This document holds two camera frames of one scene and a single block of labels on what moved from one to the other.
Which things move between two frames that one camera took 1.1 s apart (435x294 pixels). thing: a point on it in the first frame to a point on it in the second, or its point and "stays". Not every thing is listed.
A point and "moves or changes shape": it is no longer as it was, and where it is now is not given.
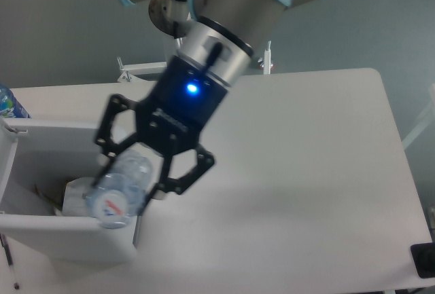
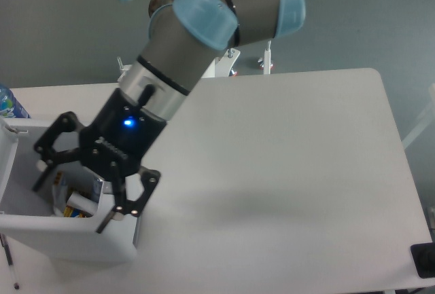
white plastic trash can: x=37 y=158 stays
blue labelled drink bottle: x=9 y=106 stays
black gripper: x=170 y=121 to x=120 y=135
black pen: x=3 y=240 stays
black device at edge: x=423 y=258 stays
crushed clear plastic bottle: x=122 y=190 moves or changes shape
